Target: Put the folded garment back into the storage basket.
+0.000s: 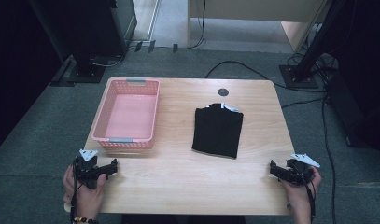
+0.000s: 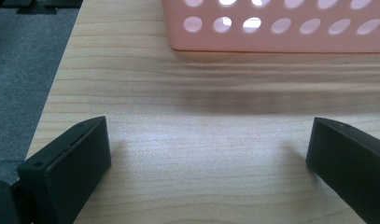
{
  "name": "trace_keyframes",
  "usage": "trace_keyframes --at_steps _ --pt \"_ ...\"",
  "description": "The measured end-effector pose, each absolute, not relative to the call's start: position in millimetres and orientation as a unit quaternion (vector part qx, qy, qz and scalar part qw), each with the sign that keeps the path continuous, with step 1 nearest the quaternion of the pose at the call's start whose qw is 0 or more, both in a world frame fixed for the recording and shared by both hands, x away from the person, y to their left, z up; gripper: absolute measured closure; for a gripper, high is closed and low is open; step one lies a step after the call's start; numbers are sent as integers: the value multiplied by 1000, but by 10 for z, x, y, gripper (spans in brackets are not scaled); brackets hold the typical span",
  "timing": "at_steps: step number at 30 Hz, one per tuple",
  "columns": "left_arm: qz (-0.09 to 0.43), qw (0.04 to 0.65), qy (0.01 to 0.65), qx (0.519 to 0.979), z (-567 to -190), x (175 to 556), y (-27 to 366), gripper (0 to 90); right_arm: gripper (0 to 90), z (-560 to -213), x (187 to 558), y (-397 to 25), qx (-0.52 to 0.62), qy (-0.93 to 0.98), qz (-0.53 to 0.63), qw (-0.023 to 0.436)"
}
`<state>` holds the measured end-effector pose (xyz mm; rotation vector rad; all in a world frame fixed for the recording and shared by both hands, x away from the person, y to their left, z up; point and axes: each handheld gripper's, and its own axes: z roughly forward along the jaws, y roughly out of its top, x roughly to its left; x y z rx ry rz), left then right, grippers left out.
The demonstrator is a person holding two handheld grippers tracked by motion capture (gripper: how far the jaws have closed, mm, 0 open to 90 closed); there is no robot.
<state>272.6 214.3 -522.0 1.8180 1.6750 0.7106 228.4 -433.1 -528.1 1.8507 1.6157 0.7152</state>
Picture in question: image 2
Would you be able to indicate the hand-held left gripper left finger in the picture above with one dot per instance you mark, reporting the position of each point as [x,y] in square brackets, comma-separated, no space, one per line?
[69,161]

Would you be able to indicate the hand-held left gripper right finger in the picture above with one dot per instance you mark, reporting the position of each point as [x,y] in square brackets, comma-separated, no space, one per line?
[349,161]

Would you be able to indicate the pink perforated plastic basket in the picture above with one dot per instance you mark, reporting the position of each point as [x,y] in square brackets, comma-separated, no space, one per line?
[271,42]

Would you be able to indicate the black monitor stand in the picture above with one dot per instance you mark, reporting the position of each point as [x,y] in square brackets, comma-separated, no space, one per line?
[38,4]

